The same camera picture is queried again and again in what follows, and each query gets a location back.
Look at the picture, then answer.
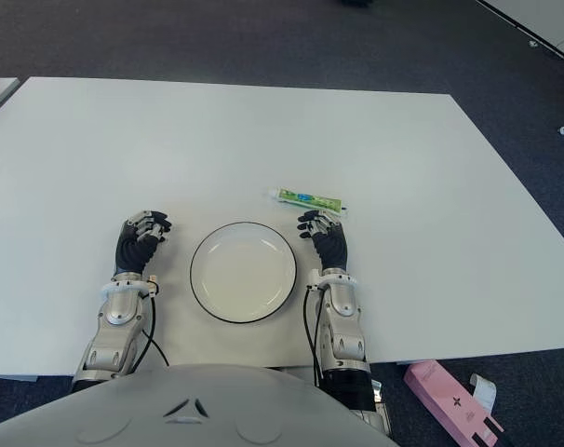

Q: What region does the white table with cable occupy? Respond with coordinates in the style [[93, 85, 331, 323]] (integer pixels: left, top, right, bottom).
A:
[[472, 0, 564, 72]]

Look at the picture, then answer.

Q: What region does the grey robot torso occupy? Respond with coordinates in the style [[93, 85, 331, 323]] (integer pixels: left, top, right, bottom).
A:
[[0, 362, 400, 447]]

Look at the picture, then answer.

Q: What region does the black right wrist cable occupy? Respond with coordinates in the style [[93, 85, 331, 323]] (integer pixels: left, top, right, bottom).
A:
[[303, 286, 324, 387]]

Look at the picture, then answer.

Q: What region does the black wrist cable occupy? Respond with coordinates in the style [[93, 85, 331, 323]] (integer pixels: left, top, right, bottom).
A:
[[140, 291, 170, 369], [303, 286, 324, 387]]

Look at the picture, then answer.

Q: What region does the white plate black rim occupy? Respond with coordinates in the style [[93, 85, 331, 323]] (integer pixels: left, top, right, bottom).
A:
[[190, 222, 299, 325]]

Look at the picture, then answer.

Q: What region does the grey side table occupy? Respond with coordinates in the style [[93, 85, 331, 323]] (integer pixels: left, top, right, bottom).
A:
[[0, 76, 20, 125]]

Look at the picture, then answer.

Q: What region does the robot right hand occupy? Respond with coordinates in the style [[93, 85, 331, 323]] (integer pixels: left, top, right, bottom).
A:
[[296, 209, 349, 272]]

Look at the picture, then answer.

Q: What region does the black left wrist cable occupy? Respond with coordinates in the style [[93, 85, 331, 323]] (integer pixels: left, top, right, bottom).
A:
[[140, 291, 170, 369]]

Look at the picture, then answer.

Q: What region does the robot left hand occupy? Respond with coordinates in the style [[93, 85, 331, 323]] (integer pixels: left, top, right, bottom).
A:
[[114, 209, 174, 276]]

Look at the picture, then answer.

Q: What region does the green white toothpaste tube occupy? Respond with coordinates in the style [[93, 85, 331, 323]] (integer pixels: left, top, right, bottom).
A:
[[267, 185, 349, 216]]

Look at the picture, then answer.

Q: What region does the pink cardboard box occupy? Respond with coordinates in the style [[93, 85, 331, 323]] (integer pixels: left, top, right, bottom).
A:
[[403, 359, 504, 447]]

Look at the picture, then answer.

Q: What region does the white paper strip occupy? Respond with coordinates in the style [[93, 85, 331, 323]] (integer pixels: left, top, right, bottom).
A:
[[468, 372, 498, 416]]

